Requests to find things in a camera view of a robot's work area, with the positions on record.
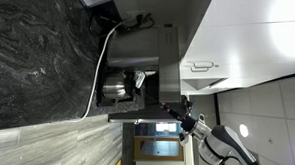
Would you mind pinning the bright window pane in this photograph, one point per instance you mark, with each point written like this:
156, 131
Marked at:
166, 127

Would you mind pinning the white wall cabinet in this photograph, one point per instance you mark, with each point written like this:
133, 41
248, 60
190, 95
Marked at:
245, 38

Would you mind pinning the steel coffee carafe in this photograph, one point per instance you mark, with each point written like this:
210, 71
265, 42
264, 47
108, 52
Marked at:
114, 86

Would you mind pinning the stainless steel coffeemaker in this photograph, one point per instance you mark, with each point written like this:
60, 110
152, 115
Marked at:
168, 61

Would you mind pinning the white paper tag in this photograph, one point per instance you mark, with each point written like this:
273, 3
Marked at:
139, 79

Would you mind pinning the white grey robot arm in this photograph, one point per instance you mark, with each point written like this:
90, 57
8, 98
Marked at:
223, 142

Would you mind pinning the round ceiling light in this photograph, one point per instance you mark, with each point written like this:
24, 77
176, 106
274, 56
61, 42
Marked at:
243, 130

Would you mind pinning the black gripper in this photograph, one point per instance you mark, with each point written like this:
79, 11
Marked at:
188, 122

